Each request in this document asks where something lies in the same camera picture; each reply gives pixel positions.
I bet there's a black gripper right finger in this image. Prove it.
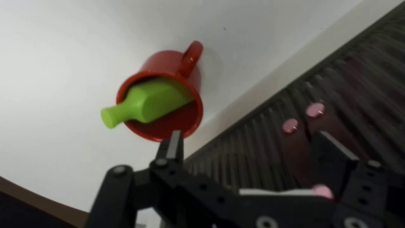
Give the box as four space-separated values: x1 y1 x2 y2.
311 131 405 228

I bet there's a smoky translucent cabinet door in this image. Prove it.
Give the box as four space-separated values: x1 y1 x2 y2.
184 94 334 198

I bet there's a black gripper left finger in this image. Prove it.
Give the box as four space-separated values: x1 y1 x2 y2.
84 130 220 228

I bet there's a red cup with handle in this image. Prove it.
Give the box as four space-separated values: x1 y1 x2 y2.
115 40 205 144

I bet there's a white three-tier storage cabinet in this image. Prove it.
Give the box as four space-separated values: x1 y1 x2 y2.
182 0 405 164

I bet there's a green toy bottle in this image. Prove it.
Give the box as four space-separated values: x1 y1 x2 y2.
100 78 195 131

